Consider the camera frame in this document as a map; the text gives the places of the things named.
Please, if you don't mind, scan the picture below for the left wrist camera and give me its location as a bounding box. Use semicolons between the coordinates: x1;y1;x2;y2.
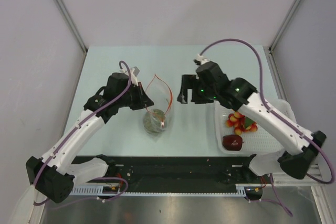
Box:
131;67;140;77

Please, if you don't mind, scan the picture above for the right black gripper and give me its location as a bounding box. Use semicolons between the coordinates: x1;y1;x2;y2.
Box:
177;74;217;104

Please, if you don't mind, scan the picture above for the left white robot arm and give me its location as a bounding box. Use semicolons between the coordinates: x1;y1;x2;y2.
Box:
26;70;154;203

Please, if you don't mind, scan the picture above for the purple cable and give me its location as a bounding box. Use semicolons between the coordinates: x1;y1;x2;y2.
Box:
201;38;336;217
33;60;132;210

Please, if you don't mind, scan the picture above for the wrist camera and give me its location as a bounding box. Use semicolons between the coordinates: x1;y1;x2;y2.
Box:
131;67;140;77
194;55;210;66

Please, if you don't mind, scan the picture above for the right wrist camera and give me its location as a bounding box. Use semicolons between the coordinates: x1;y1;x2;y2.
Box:
194;55;210;66

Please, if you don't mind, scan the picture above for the right aluminium frame post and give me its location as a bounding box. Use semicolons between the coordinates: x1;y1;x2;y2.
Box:
268;0;303;53

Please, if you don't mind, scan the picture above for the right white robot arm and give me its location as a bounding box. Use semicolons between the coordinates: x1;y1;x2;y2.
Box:
177;61;326;183

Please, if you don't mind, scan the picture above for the clear zip top bag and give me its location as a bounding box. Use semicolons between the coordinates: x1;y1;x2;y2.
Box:
142;74;174;141

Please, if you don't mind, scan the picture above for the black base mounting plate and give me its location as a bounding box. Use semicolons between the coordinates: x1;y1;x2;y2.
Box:
73;155;274;193

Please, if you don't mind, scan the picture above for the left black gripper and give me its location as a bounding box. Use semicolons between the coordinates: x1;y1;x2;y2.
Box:
117;82;154;111

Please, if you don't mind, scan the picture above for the left aluminium frame post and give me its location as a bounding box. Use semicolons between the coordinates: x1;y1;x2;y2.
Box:
53;0;88;55

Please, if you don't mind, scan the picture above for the aluminium frame post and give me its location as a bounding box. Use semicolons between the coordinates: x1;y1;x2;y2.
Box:
53;0;88;55
268;0;303;53

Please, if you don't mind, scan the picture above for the fake red apple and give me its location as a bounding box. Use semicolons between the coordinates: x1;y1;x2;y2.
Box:
222;134;243;151

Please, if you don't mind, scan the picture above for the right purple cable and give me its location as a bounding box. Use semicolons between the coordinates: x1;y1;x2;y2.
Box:
201;38;336;217

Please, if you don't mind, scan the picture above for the fake red strawberries bunch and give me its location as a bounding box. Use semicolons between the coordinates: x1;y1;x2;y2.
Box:
224;111;258;135

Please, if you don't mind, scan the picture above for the white slotted cable duct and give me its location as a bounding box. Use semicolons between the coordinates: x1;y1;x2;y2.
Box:
70;184;274;197

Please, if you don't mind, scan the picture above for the fake green melon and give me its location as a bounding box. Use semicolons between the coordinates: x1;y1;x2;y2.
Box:
143;109;166;134

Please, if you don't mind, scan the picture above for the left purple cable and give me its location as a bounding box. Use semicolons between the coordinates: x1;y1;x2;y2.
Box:
33;60;132;210

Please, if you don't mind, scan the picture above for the white perforated plastic basket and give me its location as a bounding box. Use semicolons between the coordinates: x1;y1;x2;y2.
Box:
214;101;283;156

